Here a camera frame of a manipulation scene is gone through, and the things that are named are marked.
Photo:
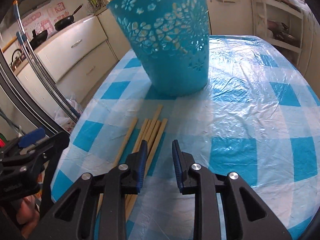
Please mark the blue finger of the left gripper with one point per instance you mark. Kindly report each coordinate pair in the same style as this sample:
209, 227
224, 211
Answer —
31, 138

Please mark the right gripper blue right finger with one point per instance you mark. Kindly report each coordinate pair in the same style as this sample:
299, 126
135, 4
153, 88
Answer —
178, 164

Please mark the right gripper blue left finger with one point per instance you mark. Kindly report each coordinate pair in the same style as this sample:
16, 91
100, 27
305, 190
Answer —
140, 165

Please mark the white lower kitchen cabinets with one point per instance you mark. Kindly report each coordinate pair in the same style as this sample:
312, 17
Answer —
75, 59

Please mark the white tiered kitchen trolley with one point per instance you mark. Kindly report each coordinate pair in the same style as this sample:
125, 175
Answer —
280, 25

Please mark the person's left hand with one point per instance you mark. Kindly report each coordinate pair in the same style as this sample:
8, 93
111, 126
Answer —
27, 216

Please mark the bamboo chopstick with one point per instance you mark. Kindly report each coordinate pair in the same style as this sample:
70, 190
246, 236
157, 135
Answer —
155, 116
135, 148
154, 142
131, 199
150, 130
119, 155

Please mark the bamboo chopstick far left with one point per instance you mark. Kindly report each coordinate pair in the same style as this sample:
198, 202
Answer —
119, 155

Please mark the white plastic bag on floor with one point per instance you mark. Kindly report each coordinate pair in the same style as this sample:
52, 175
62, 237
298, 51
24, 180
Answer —
63, 119

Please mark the blue white checkered tablecloth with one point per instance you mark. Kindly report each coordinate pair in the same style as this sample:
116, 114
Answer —
256, 116

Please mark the black wok with lid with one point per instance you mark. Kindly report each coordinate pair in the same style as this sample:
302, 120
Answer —
38, 39

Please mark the black frying pan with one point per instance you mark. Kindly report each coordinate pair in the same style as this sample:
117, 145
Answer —
66, 21

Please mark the teal perforated plastic bin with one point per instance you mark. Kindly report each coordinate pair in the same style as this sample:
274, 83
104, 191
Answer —
171, 40

